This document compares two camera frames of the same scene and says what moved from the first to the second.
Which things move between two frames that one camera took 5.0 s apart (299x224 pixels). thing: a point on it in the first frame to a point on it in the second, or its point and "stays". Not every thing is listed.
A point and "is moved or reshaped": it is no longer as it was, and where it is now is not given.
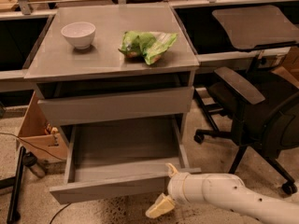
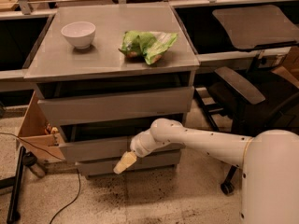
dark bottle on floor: (31, 161) stays
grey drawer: (121, 161) is moved or reshaped
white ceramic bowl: (79, 34) stays
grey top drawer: (120, 105) stays
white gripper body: (176, 188) to (139, 146)
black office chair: (259, 106) stays
